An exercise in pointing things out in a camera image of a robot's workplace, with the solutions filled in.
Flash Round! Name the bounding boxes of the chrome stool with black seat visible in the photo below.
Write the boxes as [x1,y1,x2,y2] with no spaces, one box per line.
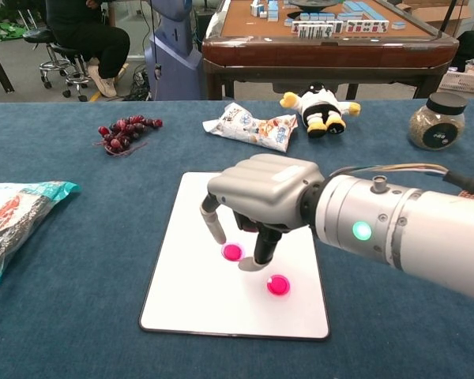
[49,42,94,103]
[22,27,70,90]

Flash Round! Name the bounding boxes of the teal edged noodle package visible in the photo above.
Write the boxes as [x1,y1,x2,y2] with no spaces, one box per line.
[0,180,82,287]

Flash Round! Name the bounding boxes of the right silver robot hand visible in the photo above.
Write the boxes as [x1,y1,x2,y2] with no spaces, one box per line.
[199,153,327,273]

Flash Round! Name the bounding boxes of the green leafy pile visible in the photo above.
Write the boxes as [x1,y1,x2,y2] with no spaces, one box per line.
[0,21,28,43]

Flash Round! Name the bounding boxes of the mahjong tile row red marks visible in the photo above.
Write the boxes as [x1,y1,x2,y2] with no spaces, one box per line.
[345,19,390,34]

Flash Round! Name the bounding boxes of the black white plush toy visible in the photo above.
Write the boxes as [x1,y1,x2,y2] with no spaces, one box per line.
[279,81,362,139]

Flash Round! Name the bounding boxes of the tangle of black floor cables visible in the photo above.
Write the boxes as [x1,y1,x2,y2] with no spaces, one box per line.
[124,69,153,102]

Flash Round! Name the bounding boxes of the short blue backed tile row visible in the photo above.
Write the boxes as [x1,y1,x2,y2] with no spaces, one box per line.
[342,1,377,13]

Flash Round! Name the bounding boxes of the bunch of red grapes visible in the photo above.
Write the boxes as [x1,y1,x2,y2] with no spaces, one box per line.
[92,114,164,158]

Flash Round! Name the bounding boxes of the seated person in black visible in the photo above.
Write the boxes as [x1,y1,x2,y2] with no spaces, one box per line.
[46,0,131,99]

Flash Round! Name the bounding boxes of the white rectangular magnetic board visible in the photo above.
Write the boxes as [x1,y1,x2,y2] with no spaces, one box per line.
[138,171,332,342]

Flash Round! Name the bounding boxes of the stack of blue mahjong tiles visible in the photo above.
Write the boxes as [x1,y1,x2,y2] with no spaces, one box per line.
[250,0,280,21]

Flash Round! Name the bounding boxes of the mahjong tile row dark faces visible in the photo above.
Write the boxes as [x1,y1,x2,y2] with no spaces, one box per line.
[292,20,345,39]

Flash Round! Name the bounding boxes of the right arm wire bundle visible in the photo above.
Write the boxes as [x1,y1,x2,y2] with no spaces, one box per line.
[329,163,474,197]

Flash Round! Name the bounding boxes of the blue table cloth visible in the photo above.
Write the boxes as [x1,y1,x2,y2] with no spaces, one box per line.
[0,100,474,379]

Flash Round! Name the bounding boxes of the pink disc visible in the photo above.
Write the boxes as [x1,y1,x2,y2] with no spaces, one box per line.
[266,274,292,297]
[220,242,244,262]

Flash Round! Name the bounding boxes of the white crumpled snack bag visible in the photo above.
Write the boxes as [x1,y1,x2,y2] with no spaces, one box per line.
[202,102,299,154]

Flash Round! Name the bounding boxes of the blue machine pedestal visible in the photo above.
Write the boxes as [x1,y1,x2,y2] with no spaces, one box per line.
[144,0,204,102]

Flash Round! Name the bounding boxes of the long blue backed tile row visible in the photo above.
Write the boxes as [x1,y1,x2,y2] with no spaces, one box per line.
[284,11,364,21]

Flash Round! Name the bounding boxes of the brown mahjong table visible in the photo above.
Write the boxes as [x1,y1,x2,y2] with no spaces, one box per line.
[201,0,461,100]

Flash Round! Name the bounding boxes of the white plastic basket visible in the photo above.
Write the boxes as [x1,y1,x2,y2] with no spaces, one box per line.
[438,70,474,96]

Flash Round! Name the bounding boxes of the glass jar with black lid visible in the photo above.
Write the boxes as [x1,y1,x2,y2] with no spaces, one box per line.
[408,92,469,152]

